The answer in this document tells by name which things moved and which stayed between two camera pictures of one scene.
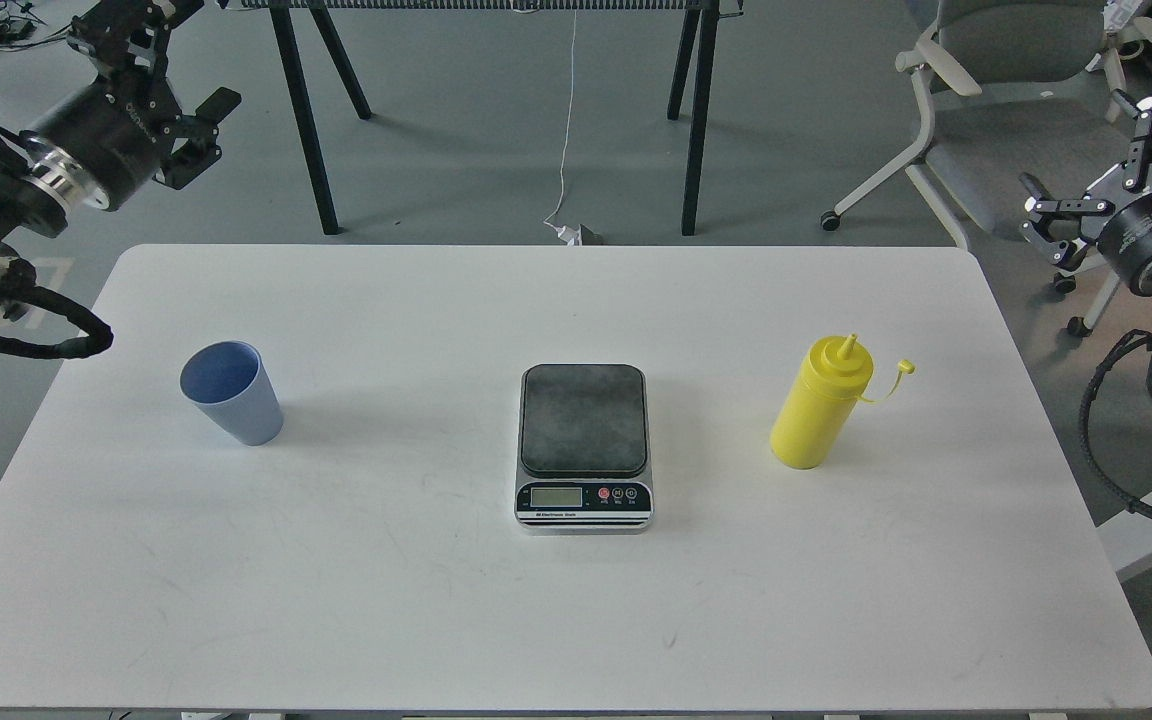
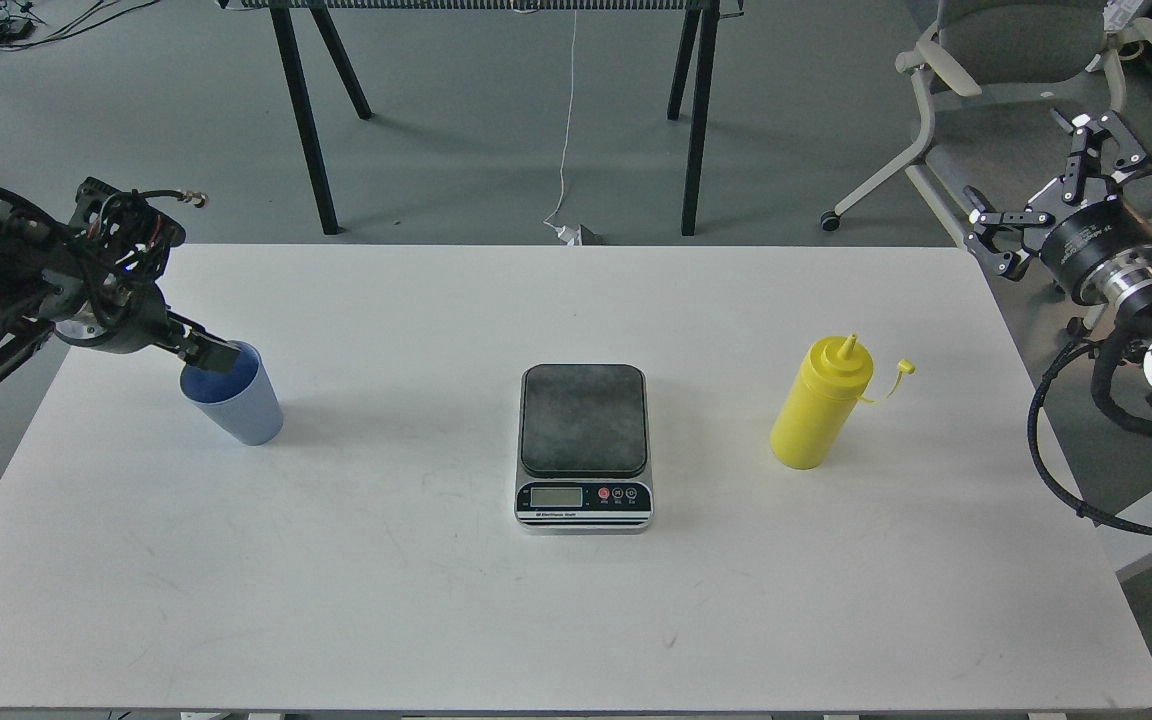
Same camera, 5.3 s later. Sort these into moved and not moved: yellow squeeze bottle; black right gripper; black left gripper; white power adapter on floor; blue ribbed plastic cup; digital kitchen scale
Moved: black left gripper; black right gripper
Not moved: digital kitchen scale; white power adapter on floor; blue ribbed plastic cup; yellow squeeze bottle
